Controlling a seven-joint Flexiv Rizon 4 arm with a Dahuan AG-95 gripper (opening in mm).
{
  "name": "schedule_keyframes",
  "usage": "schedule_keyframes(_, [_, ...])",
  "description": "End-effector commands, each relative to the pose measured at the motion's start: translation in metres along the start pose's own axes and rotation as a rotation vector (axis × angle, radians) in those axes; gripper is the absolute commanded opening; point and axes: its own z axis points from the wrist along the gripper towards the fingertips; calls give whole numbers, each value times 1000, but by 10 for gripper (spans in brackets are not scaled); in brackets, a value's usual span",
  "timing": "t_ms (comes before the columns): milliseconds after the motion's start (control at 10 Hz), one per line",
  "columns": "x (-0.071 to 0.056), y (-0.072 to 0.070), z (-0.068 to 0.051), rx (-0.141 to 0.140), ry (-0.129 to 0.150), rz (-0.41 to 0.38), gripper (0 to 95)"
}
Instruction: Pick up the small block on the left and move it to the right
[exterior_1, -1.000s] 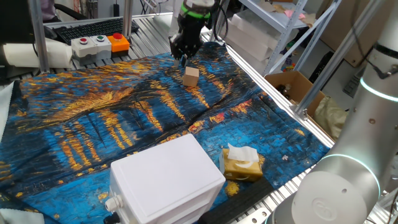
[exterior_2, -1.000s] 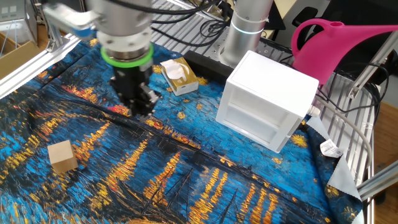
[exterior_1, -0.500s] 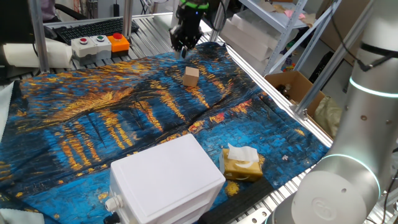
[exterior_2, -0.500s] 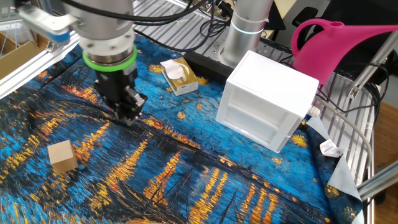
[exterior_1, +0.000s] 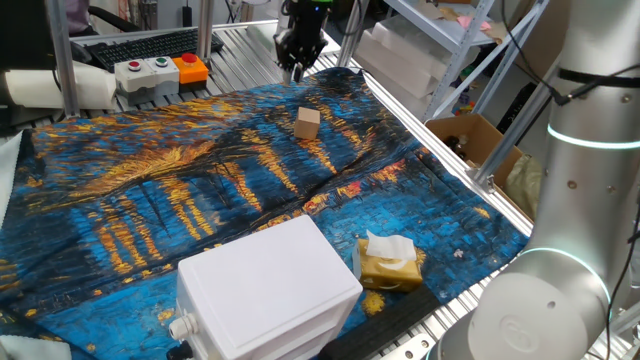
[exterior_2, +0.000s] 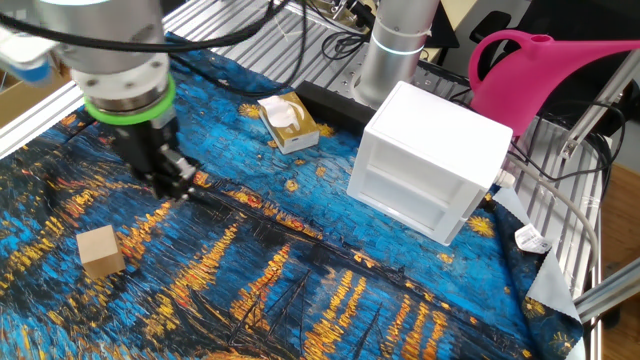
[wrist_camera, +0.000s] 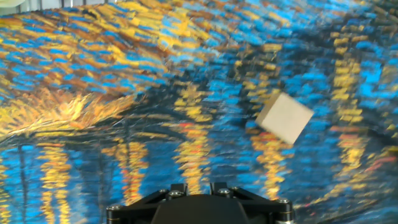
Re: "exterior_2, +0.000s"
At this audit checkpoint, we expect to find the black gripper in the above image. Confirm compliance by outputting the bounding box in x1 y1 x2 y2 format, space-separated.
112 111 199 203

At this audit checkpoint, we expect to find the small wooden block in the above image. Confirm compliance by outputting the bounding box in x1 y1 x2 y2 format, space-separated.
75 224 127 280

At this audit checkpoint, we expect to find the blue starry painting tablecloth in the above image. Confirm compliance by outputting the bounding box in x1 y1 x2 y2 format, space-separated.
0 32 586 360

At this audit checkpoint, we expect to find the yellow tissue pack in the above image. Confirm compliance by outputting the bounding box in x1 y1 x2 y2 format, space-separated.
257 91 321 155

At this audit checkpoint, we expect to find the open cardboard box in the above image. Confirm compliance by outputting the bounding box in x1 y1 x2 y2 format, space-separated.
0 69 72 129

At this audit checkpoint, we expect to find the black foam strip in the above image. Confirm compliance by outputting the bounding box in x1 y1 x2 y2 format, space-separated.
293 80 377 137

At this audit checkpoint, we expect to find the white plastic drawer box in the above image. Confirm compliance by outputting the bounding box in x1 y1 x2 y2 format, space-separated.
346 80 517 247

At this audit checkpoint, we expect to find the white label tag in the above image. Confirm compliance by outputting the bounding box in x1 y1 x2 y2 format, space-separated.
513 223 554 255

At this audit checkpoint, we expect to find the pink watering can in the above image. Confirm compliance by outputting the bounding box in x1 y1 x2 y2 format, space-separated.
467 28 640 138

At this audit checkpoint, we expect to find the green flange ring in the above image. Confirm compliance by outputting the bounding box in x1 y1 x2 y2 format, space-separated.
83 73 178 127

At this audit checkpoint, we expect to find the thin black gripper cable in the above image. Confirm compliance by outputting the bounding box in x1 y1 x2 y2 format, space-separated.
168 0 310 99

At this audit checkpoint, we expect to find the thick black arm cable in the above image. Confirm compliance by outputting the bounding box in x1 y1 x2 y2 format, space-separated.
0 0 292 54

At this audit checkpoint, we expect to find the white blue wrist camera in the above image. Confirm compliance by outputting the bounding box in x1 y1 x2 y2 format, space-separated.
0 27 57 85

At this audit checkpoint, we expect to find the coiled black cable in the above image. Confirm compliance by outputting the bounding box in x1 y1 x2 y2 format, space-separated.
319 29 372 62

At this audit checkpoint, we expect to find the grey cable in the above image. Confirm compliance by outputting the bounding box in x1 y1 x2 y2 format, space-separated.
504 154 601 284

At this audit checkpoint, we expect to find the aluminium frame post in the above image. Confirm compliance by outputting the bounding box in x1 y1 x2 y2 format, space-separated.
558 49 640 161

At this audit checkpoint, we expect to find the aluminium frame beam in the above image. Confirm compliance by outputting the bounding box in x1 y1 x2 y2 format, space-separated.
572 257 640 312

